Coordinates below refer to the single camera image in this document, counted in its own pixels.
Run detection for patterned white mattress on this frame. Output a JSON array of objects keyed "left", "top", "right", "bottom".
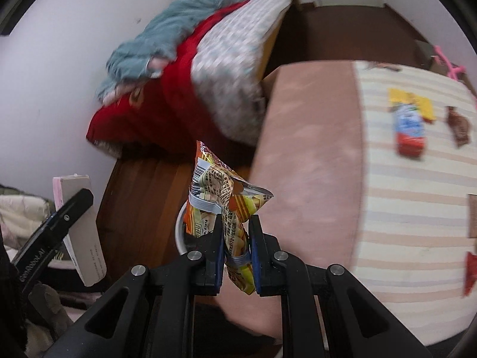
[{"left": 191, "top": 0, "right": 292, "bottom": 146}]

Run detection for brown snack wrapper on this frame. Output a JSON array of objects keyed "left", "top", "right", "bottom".
[{"left": 446, "top": 106, "right": 470, "bottom": 148}]

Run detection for yellow snack packet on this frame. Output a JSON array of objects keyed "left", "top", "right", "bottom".
[{"left": 388, "top": 88, "right": 436, "bottom": 124}]

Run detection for pure milk carton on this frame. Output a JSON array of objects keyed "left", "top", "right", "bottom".
[{"left": 394, "top": 104, "right": 426, "bottom": 158}]

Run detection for pink panther plush toy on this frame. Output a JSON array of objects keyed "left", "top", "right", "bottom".
[{"left": 433, "top": 45, "right": 467, "bottom": 81}]

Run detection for pink white book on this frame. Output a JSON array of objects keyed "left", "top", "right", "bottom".
[{"left": 52, "top": 174, "right": 107, "bottom": 287}]

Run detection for orange yellow snack wrapper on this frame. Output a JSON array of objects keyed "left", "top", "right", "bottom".
[{"left": 184, "top": 141, "right": 273, "bottom": 295}]

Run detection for brown paper card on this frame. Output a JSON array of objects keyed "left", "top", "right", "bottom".
[{"left": 467, "top": 194, "right": 477, "bottom": 238}]

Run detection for pink fleece blanket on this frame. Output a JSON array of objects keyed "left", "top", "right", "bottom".
[{"left": 217, "top": 61, "right": 366, "bottom": 340}]

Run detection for white round trash bin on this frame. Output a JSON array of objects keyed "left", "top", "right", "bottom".
[{"left": 174, "top": 202, "right": 187, "bottom": 255}]

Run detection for red foil wrapper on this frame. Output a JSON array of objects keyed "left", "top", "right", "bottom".
[{"left": 463, "top": 252, "right": 477, "bottom": 296}]

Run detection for red blanket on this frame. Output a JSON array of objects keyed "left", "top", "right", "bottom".
[{"left": 86, "top": 1, "right": 247, "bottom": 157}]

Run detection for teal fluffy blanket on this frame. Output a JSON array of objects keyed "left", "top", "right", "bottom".
[{"left": 96, "top": 0, "right": 245, "bottom": 102}]

